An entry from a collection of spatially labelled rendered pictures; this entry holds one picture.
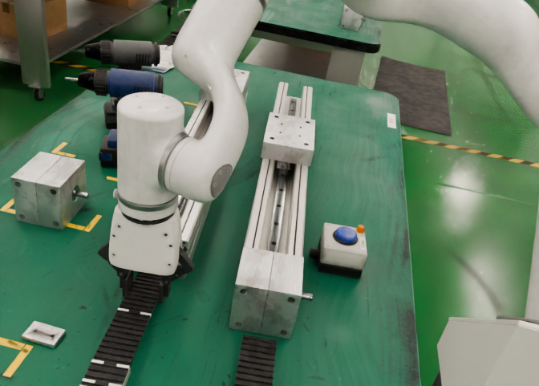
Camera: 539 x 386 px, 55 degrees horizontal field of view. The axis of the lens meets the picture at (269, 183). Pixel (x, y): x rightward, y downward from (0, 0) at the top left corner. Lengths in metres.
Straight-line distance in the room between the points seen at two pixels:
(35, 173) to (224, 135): 0.46
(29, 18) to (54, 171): 2.26
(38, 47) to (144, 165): 2.62
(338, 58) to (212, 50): 1.91
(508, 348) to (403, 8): 0.50
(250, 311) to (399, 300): 0.30
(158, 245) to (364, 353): 0.36
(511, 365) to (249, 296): 0.36
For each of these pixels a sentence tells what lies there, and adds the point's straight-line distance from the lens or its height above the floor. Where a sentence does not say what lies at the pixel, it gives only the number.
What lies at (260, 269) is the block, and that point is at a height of 0.87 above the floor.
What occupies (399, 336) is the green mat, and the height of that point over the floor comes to 0.78.
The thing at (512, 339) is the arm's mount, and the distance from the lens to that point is 0.67.
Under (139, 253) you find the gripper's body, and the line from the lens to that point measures 0.78.
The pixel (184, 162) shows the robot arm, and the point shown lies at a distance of 0.64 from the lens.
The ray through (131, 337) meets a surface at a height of 0.81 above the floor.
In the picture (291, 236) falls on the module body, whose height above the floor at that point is 0.86.
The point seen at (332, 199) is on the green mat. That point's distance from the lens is 1.18.
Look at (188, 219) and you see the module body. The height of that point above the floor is 0.86.
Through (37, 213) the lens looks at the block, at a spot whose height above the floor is 0.81.
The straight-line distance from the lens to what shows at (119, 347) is 0.77.
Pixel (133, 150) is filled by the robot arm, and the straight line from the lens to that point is 0.67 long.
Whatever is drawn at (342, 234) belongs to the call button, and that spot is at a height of 0.85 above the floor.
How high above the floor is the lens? 1.40
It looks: 32 degrees down
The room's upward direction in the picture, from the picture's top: 10 degrees clockwise
